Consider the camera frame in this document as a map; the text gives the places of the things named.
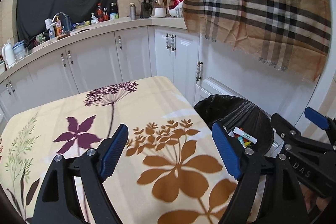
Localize water filter pitcher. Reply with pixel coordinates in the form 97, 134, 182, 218
12, 42, 26, 62

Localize orange dish soap bottle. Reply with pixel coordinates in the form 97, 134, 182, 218
55, 17, 63, 36

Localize red rice cooker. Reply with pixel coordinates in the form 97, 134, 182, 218
168, 0, 186, 17

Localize black knife block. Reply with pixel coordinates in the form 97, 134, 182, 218
140, 0, 153, 19

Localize plaid cloth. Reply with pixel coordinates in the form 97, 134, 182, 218
183, 0, 332, 83

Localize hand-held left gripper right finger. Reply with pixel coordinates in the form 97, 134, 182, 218
211, 123, 310, 224

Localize white spray bottle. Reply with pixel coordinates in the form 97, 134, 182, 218
48, 19, 56, 40

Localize bin with black bag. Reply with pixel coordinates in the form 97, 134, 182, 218
194, 94, 275, 159

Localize chrome faucet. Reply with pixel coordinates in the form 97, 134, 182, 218
52, 12, 69, 33

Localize white electric kettle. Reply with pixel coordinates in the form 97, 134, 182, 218
1, 43, 16, 68

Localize white kitchen base cabinets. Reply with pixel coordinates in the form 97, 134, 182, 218
0, 25, 318, 140

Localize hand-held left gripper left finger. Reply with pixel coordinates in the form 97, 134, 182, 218
33, 124, 129, 224

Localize floral tablecloth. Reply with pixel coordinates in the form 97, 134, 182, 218
0, 76, 263, 224

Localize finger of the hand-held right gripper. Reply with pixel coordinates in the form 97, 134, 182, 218
304, 107, 336, 147
270, 113, 306, 151

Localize white jug appliance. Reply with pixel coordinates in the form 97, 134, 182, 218
151, 0, 167, 18

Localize dark sauce bottle red cap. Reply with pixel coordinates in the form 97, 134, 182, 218
96, 3, 104, 22

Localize white tube green print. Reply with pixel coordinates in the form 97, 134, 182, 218
233, 127, 257, 145

